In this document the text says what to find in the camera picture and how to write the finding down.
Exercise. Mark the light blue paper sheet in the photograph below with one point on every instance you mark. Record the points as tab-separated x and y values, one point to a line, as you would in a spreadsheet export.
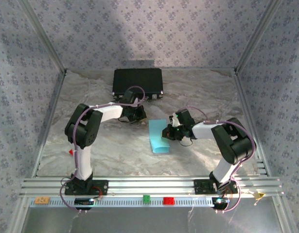
156	138

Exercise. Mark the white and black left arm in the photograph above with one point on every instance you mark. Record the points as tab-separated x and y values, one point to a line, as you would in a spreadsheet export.
110	112

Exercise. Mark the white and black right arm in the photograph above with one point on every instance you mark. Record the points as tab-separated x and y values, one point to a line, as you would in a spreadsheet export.
236	145

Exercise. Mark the black briefcase with metal corners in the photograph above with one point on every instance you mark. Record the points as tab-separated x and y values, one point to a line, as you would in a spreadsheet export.
137	80

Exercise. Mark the red toy block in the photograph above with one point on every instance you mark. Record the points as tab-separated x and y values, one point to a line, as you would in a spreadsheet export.
168	201

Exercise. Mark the green toy block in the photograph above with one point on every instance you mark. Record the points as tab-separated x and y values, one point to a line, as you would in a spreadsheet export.
146	198

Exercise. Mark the black right controller box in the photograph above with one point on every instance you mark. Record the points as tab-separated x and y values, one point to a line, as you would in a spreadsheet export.
221	202

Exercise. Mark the black controller box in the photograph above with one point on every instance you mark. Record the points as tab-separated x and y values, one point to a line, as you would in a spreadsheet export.
82	201
221	202

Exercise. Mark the black left controller box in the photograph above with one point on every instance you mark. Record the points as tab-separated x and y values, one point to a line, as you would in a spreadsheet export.
82	201

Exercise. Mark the yellow triangular piece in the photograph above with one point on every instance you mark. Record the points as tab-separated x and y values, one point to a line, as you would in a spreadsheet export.
259	195

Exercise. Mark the orange toy block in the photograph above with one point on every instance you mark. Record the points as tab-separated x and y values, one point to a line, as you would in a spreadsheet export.
42	200

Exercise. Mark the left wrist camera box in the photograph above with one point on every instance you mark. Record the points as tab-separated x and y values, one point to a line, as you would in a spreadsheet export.
130	98

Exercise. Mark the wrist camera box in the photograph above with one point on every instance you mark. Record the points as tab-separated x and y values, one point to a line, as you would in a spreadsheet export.
185	116
130	98

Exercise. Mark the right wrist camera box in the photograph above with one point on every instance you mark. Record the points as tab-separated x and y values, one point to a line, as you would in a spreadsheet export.
185	116

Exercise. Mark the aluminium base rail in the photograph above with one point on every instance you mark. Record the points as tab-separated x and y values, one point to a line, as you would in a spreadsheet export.
151	184

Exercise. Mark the aluminium frame bar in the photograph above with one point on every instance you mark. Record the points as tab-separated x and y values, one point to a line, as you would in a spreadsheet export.
50	121
44	36
255	36
246	106

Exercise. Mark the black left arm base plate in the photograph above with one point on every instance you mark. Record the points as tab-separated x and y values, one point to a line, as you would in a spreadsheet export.
100	187

